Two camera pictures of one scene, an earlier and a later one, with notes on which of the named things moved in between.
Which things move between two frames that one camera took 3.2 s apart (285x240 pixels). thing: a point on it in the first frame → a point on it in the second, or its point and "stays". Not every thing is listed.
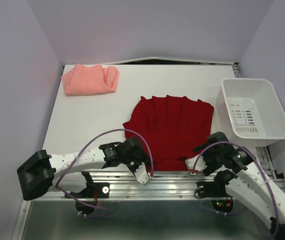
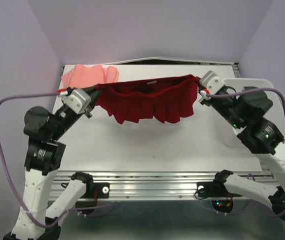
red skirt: (172, 129) → (170, 99)
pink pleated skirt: (90, 79) stays
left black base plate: (95, 190) stays
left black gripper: (143, 157) → (94, 95)
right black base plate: (216, 189) stays
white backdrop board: (200, 61) stays
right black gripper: (210, 167) → (205, 100)
